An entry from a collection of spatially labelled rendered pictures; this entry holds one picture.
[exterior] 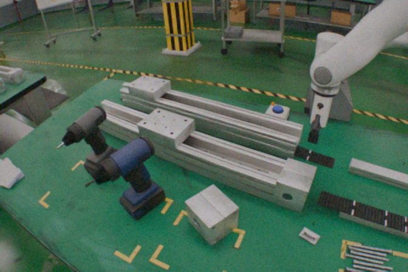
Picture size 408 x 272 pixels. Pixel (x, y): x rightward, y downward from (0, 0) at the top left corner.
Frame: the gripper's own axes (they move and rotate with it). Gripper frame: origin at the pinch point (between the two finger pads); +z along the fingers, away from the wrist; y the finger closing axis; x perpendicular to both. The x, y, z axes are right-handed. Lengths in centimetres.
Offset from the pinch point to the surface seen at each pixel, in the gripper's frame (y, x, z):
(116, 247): -58, 34, 11
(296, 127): 2.6, 7.0, 2.3
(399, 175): 0.4, -32.3, 7.7
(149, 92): -6, 65, -1
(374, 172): -1.5, -23.2, 7.7
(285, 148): -4.9, 8.3, 6.3
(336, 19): 470, 27, 59
